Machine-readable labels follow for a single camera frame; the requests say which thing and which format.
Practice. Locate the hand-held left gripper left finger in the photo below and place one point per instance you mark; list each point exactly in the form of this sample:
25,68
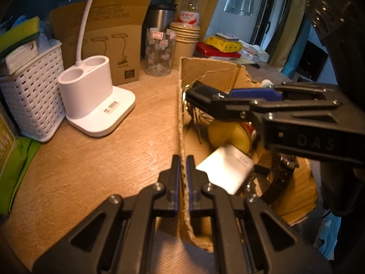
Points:
176,182

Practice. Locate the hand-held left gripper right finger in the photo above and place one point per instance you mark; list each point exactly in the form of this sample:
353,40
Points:
189,182

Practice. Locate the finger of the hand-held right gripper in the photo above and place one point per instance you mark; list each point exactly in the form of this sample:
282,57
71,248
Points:
216,104
251,93

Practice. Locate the white pill bottle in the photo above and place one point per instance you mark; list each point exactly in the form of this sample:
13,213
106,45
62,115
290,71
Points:
267,83

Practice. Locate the black car key bunch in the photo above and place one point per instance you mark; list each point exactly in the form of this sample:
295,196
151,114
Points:
196,114

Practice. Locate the cardboard box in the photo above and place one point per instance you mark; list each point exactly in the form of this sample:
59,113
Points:
216,74

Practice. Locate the yellow lid can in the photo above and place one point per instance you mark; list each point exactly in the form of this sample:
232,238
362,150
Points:
228,134

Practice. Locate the white charger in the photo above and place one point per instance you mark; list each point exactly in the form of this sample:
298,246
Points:
225,168

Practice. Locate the small black clip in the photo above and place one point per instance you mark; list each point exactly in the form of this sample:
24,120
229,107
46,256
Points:
255,65

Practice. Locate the white tissue packet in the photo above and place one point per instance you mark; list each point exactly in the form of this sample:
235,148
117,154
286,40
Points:
256,53

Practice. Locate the red packet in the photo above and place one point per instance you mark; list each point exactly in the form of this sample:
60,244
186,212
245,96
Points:
208,52

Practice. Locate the yellow packet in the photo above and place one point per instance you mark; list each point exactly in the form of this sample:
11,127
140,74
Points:
225,46

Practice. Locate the small white device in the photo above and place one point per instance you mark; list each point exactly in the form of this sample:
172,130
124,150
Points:
227,36

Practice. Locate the stack of paper cups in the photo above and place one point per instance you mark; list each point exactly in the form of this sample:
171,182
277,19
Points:
185,48

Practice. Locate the patterned glass cup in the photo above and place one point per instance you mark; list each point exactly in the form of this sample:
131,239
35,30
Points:
159,54

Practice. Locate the light blue cloth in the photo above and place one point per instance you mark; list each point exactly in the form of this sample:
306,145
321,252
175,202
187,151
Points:
329,234

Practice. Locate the clear plastic water bottle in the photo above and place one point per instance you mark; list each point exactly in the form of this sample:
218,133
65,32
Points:
191,8

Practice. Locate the yellow curtain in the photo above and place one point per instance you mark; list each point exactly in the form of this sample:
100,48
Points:
208,2

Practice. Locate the printed cardboard lamp package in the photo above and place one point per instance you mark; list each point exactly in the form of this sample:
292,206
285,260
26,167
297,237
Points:
128,51

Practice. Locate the steel thermos mug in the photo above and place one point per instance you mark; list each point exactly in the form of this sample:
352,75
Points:
159,17

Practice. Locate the dark cloth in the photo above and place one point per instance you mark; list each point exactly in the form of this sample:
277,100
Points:
339,20

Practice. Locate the white desk lamp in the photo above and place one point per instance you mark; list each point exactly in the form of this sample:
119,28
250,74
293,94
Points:
85,97

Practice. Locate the green cloth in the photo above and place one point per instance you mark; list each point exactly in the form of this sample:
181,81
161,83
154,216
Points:
17,159

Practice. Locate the white plastic woven basket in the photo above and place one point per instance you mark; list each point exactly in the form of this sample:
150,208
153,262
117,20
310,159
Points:
34,97

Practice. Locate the blue plastic bag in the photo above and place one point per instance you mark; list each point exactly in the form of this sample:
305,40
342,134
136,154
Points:
50,38

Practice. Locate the white paper pack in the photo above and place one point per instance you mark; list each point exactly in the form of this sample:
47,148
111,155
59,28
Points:
22,57

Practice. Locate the yellow green sponge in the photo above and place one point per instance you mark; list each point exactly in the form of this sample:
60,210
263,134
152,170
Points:
20,34

